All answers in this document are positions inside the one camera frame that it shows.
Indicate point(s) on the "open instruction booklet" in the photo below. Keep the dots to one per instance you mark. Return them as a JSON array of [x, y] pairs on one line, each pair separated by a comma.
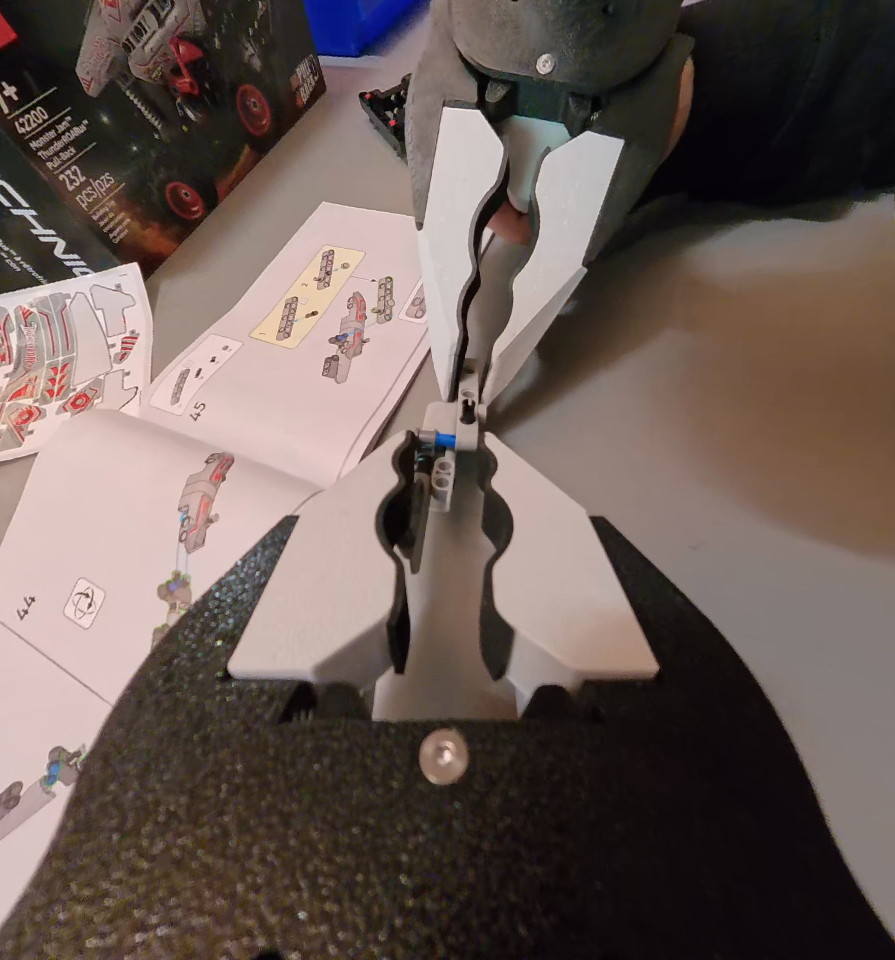
[[282, 352]]

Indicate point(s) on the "person's right forearm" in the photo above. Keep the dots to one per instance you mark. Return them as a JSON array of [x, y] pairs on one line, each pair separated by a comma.
[[792, 90]]

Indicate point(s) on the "red and grey sticker sheet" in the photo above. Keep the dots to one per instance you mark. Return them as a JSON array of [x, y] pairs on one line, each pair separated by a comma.
[[50, 367]]

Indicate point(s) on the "person's right hand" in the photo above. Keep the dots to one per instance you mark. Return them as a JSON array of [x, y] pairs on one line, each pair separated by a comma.
[[513, 223]]

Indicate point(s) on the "black toy building set box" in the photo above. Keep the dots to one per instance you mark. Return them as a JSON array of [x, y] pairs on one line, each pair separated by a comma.
[[132, 142]]

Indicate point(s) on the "small grey brick connector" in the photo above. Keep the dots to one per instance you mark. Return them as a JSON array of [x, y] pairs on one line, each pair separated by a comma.
[[470, 390]]

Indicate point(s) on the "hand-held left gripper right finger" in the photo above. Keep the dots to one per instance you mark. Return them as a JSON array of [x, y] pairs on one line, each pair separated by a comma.
[[567, 592]]

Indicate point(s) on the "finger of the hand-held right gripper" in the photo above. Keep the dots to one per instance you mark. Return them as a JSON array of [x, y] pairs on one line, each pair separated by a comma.
[[451, 225], [575, 217]]

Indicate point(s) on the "black toy brick chassis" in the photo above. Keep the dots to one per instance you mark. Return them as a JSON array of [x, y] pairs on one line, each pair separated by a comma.
[[389, 116]]

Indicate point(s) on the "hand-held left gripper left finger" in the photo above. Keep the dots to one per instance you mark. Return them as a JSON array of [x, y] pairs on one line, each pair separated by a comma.
[[316, 577]]

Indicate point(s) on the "blue plastic bin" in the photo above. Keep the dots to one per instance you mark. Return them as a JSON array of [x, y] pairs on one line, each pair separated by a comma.
[[365, 26]]

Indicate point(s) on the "grey toy brick assembly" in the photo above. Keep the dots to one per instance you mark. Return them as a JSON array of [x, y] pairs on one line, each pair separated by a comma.
[[447, 439]]

